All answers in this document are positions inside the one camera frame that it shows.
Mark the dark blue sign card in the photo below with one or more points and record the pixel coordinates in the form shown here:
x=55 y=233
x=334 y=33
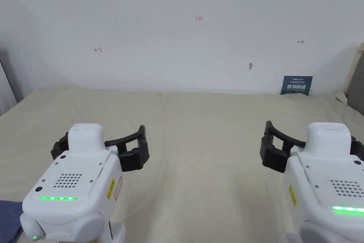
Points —
x=296 y=85

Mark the bed with beige sheet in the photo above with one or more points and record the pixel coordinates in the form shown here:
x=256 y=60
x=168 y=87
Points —
x=199 y=140

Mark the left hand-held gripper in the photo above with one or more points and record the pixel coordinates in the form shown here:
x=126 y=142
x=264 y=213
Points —
x=74 y=174

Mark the dark blue garment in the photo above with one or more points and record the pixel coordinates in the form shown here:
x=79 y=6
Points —
x=10 y=220

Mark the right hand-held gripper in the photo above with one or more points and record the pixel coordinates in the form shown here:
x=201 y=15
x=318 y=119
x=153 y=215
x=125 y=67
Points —
x=327 y=169

